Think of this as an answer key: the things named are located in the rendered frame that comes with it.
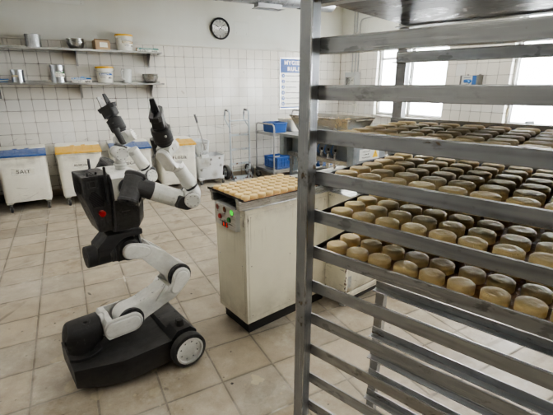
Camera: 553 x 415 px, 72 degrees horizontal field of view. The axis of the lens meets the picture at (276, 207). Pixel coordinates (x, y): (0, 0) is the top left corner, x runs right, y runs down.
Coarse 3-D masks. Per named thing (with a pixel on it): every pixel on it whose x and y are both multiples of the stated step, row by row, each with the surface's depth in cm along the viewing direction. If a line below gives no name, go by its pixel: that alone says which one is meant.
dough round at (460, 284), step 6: (450, 282) 74; (456, 282) 73; (462, 282) 73; (468, 282) 73; (450, 288) 73; (456, 288) 72; (462, 288) 72; (468, 288) 72; (474, 288) 72; (468, 294) 72
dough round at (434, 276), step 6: (420, 270) 79; (426, 270) 78; (432, 270) 78; (438, 270) 78; (420, 276) 77; (426, 276) 76; (432, 276) 76; (438, 276) 76; (444, 276) 76; (432, 282) 75; (438, 282) 75
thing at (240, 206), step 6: (318, 186) 252; (324, 186) 255; (294, 192) 239; (318, 192) 253; (264, 198) 225; (270, 198) 228; (276, 198) 231; (282, 198) 234; (288, 198) 237; (240, 204) 215; (246, 204) 217; (252, 204) 220; (258, 204) 223; (264, 204) 226; (240, 210) 216
